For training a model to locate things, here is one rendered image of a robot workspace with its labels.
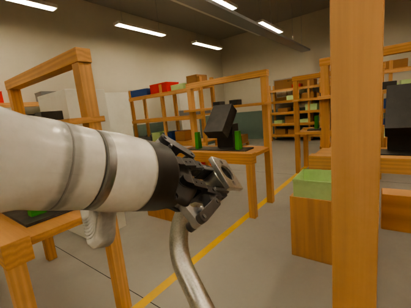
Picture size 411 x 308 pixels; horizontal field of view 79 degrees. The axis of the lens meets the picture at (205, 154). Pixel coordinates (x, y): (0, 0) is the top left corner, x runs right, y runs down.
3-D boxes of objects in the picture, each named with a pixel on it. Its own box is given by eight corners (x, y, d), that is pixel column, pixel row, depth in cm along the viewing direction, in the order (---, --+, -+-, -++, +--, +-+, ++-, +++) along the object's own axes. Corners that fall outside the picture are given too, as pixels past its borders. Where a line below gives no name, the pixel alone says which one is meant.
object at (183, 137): (208, 179, 541) (197, 73, 501) (137, 172, 691) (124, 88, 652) (222, 173, 583) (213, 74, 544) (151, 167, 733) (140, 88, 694)
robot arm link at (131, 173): (87, 180, 30) (29, 175, 26) (140, 118, 26) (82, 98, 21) (105, 250, 26) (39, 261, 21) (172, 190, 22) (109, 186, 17)
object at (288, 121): (356, 141, 827) (356, 71, 789) (270, 141, 1010) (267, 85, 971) (358, 139, 870) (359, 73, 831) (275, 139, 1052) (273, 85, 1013)
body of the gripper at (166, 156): (165, 186, 21) (223, 190, 29) (136, 118, 25) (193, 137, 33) (118, 230, 24) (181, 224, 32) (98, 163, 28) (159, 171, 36)
